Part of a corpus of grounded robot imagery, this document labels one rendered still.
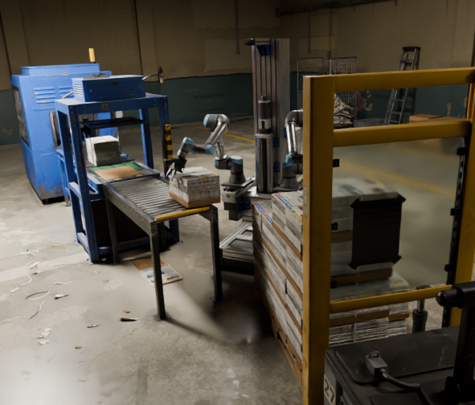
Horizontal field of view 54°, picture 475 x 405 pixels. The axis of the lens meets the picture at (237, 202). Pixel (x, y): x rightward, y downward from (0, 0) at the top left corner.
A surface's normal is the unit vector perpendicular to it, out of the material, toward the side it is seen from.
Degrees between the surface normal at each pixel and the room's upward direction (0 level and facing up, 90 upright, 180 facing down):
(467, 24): 90
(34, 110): 90
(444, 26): 90
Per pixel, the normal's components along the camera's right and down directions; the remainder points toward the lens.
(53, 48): 0.50, 0.25
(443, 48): -0.87, 0.18
